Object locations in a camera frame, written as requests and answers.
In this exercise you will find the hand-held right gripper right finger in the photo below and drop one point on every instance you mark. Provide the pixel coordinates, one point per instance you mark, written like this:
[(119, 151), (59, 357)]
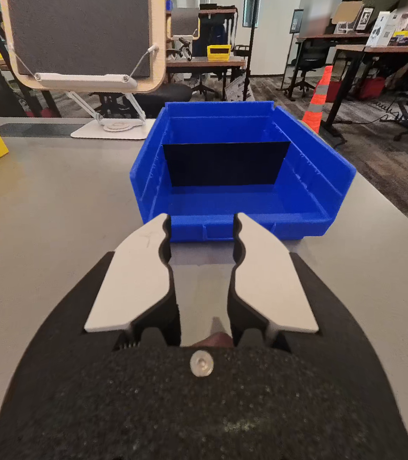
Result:
[(272, 287)]

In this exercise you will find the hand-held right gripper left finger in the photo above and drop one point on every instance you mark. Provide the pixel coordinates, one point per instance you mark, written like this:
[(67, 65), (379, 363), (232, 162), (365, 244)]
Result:
[(128, 287)]

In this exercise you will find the blue plastic bin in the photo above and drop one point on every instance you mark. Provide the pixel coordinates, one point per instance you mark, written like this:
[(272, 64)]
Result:
[(225, 201)]

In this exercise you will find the grey desk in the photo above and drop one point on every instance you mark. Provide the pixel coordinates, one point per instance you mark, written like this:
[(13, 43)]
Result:
[(46, 215)]

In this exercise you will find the black divider panel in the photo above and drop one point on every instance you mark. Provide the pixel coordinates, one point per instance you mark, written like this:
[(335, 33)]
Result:
[(225, 163)]

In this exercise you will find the white board stand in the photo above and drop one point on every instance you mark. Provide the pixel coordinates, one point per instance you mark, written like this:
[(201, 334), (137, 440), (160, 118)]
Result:
[(114, 131)]

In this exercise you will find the orange traffic cone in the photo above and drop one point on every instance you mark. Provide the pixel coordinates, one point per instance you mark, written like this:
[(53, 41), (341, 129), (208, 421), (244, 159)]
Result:
[(317, 111)]

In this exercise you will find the white printed sheet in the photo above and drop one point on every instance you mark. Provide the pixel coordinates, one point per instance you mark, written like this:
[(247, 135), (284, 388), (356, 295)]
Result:
[(238, 90)]

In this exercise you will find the red tool case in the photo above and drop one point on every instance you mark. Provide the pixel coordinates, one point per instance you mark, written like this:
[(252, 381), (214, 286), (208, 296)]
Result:
[(371, 88)]

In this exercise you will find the wooden work table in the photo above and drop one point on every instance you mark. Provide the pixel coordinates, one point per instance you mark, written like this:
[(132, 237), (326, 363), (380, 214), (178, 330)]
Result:
[(369, 49), (204, 64)]

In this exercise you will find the black tripod pole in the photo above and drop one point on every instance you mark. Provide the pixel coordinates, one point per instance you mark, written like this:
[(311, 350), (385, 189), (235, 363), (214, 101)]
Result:
[(250, 50)]

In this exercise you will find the white printed box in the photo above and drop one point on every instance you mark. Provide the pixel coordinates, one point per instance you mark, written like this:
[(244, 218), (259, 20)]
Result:
[(380, 30)]

